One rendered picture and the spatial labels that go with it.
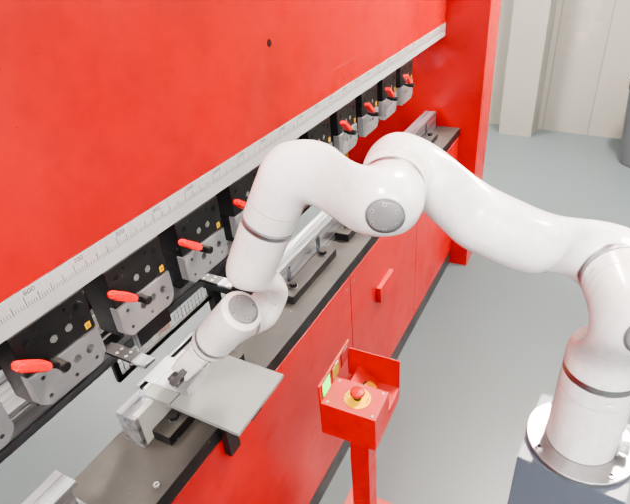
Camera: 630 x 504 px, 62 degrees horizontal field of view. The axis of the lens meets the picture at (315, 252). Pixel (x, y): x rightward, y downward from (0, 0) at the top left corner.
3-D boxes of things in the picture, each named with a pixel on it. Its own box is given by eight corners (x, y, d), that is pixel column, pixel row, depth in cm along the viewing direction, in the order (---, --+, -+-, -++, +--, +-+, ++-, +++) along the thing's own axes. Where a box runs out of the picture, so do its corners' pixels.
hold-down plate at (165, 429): (171, 446, 119) (169, 438, 118) (154, 438, 122) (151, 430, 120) (245, 361, 141) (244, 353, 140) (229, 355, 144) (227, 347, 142)
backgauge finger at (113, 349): (133, 385, 121) (128, 369, 119) (59, 354, 133) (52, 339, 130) (168, 352, 130) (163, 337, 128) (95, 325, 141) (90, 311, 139)
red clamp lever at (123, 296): (117, 292, 95) (153, 296, 104) (101, 287, 97) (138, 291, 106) (114, 301, 95) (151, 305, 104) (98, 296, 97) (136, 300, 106)
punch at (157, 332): (144, 354, 116) (132, 321, 111) (137, 352, 117) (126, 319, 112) (173, 327, 123) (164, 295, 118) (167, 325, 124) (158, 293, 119)
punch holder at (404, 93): (400, 106, 222) (401, 67, 214) (382, 105, 226) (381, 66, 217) (412, 96, 233) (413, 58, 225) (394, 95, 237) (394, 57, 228)
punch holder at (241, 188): (240, 244, 135) (230, 186, 126) (214, 238, 139) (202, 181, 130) (270, 218, 146) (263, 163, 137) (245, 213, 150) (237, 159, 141)
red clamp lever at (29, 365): (21, 363, 81) (73, 361, 90) (4, 356, 83) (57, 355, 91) (18, 375, 81) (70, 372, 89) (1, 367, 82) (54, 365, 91)
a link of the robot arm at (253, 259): (301, 195, 97) (254, 306, 114) (232, 208, 86) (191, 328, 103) (332, 225, 93) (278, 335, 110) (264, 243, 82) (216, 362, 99)
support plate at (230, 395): (239, 436, 106) (238, 433, 106) (143, 396, 118) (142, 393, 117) (284, 377, 119) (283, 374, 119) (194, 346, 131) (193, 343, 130)
